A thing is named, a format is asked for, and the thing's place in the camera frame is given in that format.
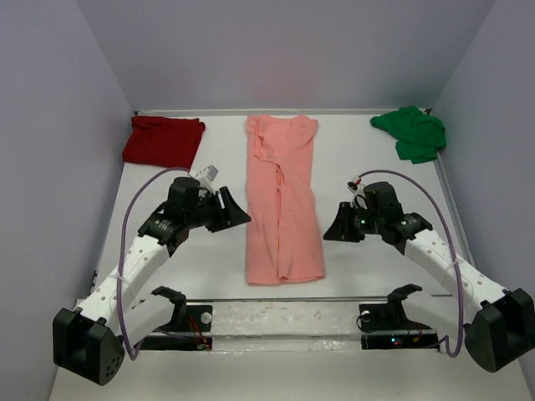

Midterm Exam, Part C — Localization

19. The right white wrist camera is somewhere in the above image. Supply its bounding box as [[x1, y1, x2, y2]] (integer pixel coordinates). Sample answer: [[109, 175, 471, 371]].
[[347, 176, 367, 209]]

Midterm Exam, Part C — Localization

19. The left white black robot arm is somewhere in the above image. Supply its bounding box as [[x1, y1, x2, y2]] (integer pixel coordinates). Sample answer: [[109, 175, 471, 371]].
[[52, 176, 251, 386]]

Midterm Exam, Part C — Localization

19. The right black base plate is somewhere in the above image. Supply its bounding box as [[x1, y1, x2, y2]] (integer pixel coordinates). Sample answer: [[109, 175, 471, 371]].
[[355, 302, 440, 350]]

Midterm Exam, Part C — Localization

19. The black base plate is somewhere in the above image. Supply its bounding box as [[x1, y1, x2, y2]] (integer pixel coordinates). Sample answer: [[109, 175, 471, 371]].
[[355, 302, 440, 350], [140, 303, 213, 352]]

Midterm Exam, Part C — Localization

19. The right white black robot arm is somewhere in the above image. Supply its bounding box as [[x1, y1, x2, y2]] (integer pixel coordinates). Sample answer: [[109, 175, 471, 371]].
[[324, 180, 534, 373]]

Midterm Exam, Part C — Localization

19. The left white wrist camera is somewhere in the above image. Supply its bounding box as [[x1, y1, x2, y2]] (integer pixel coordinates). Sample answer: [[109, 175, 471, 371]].
[[189, 165, 218, 188]]

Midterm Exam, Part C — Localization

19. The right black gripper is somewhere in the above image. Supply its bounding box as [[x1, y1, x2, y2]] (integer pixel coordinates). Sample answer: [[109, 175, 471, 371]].
[[322, 201, 383, 242]]

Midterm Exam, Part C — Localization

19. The green crumpled t shirt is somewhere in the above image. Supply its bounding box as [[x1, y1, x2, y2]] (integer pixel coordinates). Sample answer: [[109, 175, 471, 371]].
[[369, 106, 446, 165]]

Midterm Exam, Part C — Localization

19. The pink t shirt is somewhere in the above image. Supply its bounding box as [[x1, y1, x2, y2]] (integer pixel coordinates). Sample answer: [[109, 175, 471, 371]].
[[245, 115, 325, 286]]

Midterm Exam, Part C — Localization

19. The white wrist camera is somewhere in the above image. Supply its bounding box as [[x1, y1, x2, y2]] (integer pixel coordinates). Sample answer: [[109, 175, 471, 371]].
[[347, 176, 367, 209], [189, 165, 218, 188]]

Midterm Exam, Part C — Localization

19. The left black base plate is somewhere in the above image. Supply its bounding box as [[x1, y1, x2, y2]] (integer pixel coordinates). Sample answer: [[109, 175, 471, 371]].
[[140, 303, 213, 352]]

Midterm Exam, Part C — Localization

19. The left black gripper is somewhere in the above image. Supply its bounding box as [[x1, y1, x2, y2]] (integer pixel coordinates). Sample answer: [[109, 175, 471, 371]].
[[185, 187, 251, 233]]

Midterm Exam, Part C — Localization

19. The red folded t shirt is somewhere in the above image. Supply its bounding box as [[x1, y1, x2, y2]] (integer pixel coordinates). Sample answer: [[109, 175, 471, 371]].
[[122, 116, 206, 170]]

